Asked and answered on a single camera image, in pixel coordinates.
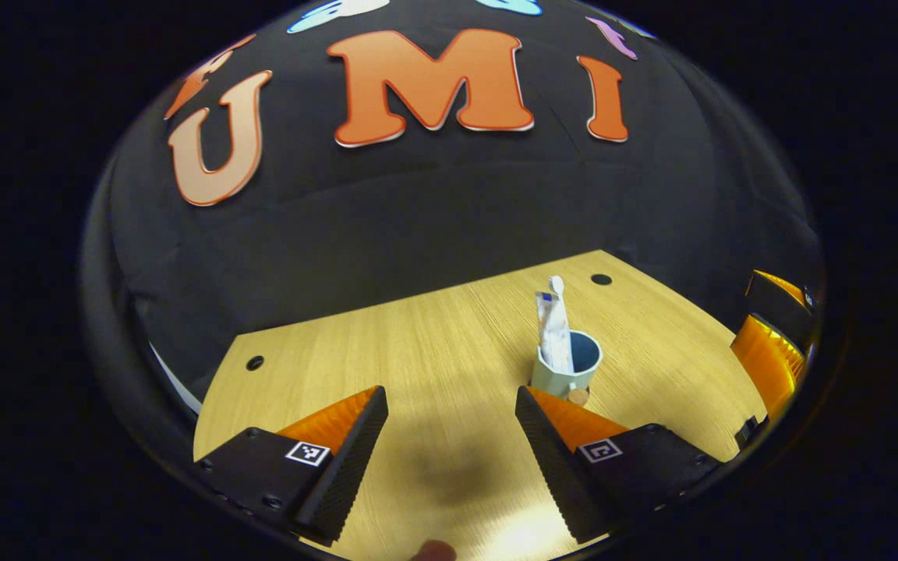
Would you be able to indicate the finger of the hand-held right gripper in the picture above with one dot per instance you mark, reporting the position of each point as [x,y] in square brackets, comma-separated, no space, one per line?
[776,308]
[768,366]

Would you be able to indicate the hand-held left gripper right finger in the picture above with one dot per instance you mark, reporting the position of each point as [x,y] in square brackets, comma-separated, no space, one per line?
[550,467]

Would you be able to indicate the wooden desktop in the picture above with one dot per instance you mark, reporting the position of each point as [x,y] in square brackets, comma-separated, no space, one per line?
[433,351]

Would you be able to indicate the white toothpaste tube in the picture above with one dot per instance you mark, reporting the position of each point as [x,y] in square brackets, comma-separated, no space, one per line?
[554,335]

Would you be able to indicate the light blue toothbrush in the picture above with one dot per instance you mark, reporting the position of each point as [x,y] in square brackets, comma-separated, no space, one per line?
[556,284]

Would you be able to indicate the black backdrop cloth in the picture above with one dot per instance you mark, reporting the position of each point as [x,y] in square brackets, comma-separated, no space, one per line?
[418,218]

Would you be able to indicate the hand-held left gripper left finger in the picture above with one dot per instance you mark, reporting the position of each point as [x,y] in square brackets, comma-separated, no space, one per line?
[348,467]

